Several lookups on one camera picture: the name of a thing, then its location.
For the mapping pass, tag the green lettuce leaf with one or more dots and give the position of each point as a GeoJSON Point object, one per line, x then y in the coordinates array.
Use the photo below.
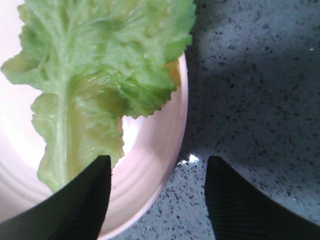
{"type": "Point", "coordinates": [94, 62]}

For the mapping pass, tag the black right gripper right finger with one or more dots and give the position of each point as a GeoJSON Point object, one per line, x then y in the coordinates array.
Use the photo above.
{"type": "Point", "coordinates": [239, 211]}

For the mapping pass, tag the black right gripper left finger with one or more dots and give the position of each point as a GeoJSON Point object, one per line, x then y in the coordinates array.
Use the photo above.
{"type": "Point", "coordinates": [76, 212]}

